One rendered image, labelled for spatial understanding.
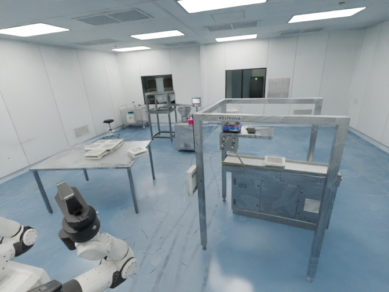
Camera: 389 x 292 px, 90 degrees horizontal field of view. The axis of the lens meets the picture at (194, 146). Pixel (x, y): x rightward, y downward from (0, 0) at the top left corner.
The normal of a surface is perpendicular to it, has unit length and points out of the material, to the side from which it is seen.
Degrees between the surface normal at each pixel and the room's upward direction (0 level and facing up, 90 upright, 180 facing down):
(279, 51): 90
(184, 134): 90
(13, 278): 0
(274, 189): 90
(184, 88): 90
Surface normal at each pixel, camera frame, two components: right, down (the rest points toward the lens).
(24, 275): -0.06, -0.94
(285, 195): -0.38, 0.34
